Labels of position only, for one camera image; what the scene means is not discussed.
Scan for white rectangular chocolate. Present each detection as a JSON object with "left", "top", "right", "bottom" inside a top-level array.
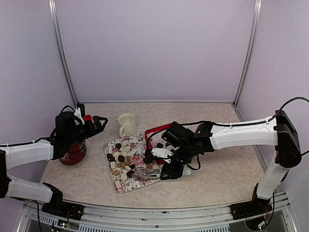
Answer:
[{"left": 114, "top": 180, "right": 122, "bottom": 190}]

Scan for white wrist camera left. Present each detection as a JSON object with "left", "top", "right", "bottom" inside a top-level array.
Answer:
[{"left": 74, "top": 103, "right": 85, "bottom": 124}]

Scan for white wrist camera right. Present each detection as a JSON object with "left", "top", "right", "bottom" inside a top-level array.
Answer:
[{"left": 150, "top": 147, "right": 173, "bottom": 163}]

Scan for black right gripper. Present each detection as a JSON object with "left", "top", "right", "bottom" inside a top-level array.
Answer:
[{"left": 159, "top": 143, "right": 195, "bottom": 180}]

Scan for aluminium frame post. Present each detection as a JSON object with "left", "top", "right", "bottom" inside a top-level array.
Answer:
[
  {"left": 48, "top": 0, "right": 79, "bottom": 107},
  {"left": 233, "top": 0, "right": 262, "bottom": 108}
]

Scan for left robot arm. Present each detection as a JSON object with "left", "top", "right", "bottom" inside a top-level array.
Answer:
[{"left": 0, "top": 111, "right": 108, "bottom": 220}]

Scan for metal tongs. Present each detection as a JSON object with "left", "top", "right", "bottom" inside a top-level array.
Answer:
[{"left": 131, "top": 170, "right": 160, "bottom": 181}]

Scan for dark round fluted chocolate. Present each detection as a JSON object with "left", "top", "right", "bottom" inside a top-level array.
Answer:
[{"left": 115, "top": 143, "right": 122, "bottom": 149}]

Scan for white round chocolate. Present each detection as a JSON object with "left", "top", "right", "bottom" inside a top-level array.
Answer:
[{"left": 122, "top": 140, "right": 128, "bottom": 146}]

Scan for red floral vase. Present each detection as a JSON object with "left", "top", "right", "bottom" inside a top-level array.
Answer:
[{"left": 59, "top": 141, "right": 86, "bottom": 166}]

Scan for aluminium front rail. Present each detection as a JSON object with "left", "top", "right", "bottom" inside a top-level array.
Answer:
[{"left": 16, "top": 200, "right": 297, "bottom": 232}]

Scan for right aluminium frame post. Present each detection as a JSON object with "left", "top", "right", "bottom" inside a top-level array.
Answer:
[{"left": 233, "top": 0, "right": 262, "bottom": 108}]

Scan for red box with paper cups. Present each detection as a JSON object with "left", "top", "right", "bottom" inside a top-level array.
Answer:
[{"left": 144, "top": 123, "right": 171, "bottom": 150}]

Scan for left aluminium frame post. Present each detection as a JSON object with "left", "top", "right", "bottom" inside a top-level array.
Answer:
[{"left": 48, "top": 0, "right": 79, "bottom": 107}]

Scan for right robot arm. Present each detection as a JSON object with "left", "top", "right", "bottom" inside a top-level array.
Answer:
[{"left": 160, "top": 110, "right": 303, "bottom": 220}]

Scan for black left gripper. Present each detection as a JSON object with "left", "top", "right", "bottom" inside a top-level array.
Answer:
[{"left": 66, "top": 115, "right": 108, "bottom": 146}]

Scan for floral rectangular tray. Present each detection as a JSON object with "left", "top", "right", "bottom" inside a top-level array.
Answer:
[{"left": 103, "top": 134, "right": 160, "bottom": 194}]

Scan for white ribbed ceramic mug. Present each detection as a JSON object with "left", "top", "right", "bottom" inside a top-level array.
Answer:
[{"left": 118, "top": 113, "right": 138, "bottom": 138}]

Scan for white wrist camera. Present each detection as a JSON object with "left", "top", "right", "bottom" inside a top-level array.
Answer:
[
  {"left": 74, "top": 103, "right": 85, "bottom": 124},
  {"left": 150, "top": 147, "right": 173, "bottom": 163}
]

